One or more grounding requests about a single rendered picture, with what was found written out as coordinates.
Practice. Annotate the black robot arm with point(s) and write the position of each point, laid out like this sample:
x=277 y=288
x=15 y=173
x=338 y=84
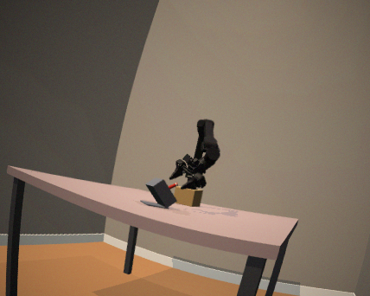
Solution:
x=206 y=143

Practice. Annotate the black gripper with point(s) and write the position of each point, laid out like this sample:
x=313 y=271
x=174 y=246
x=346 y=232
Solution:
x=197 y=180

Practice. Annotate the dark grey square panel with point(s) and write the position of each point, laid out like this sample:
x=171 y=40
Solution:
x=161 y=192

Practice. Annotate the red cylindrical peg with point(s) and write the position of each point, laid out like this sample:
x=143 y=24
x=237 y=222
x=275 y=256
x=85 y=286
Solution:
x=173 y=185

